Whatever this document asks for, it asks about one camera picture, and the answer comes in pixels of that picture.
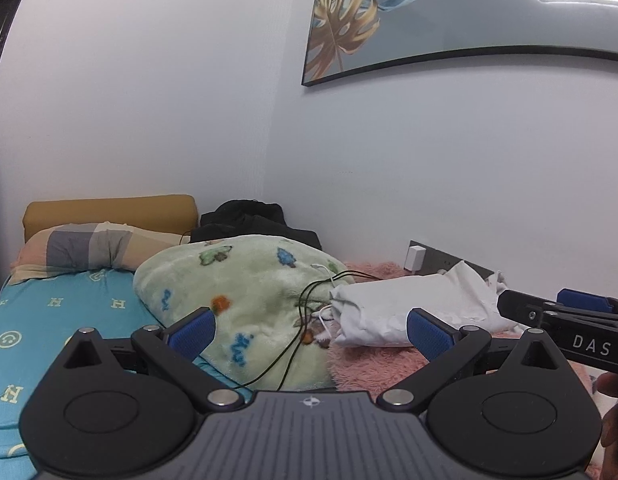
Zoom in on white garment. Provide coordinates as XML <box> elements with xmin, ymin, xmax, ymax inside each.
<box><xmin>328</xmin><ymin>261</ymin><xmax>521</xmax><ymax>349</ymax></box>

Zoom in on person's right hand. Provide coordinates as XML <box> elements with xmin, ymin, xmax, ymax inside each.
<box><xmin>597</xmin><ymin>373</ymin><xmax>618</xmax><ymax>480</ymax></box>

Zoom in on pink fluffy blanket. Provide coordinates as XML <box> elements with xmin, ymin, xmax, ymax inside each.
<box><xmin>326</xmin><ymin>261</ymin><xmax>602</xmax><ymax>479</ymax></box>

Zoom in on green cartoon fleece blanket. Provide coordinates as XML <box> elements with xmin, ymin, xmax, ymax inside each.
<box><xmin>133</xmin><ymin>235</ymin><xmax>353</xmax><ymax>390</ymax></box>

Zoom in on mustard yellow headboard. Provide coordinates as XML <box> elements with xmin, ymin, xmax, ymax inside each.
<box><xmin>22</xmin><ymin>194</ymin><xmax>199</xmax><ymax>240</ymax></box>

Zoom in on black clothing pile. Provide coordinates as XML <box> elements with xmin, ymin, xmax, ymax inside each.
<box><xmin>190</xmin><ymin>200</ymin><xmax>322</xmax><ymax>250</ymax></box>

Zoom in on plaid pillow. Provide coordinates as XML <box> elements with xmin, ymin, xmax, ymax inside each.
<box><xmin>8</xmin><ymin>222</ymin><xmax>191</xmax><ymax>285</ymax></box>

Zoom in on teal patterned bed sheet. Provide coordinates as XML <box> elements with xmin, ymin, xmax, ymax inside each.
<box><xmin>0</xmin><ymin>271</ymin><xmax>257</xmax><ymax>479</ymax></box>

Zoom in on white wall charger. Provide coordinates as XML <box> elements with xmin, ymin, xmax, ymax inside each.
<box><xmin>403</xmin><ymin>245</ymin><xmax>426</xmax><ymax>274</ymax></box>

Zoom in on black cable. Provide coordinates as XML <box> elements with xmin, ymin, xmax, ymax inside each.
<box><xmin>233</xmin><ymin>268</ymin><xmax>385</xmax><ymax>391</ymax></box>

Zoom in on gold leaf wall painting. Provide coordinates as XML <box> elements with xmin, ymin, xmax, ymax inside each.
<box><xmin>303</xmin><ymin>0</ymin><xmax>618</xmax><ymax>87</ymax></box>

